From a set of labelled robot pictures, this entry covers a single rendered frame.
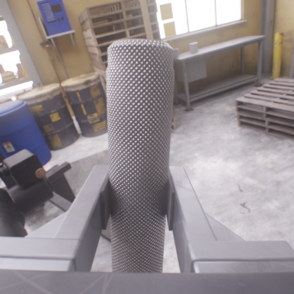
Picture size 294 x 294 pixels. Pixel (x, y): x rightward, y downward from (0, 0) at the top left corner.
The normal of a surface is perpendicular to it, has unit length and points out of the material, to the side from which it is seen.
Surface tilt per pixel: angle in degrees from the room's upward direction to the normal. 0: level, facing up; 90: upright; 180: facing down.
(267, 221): 0
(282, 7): 90
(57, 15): 90
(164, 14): 90
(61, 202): 0
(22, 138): 90
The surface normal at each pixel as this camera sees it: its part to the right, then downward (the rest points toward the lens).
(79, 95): -0.03, 0.51
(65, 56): 0.34, 0.41
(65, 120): 0.90, 0.04
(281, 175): -0.20, -0.84
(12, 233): 0.69, -0.70
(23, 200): 0.58, -0.12
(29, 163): 0.72, 0.22
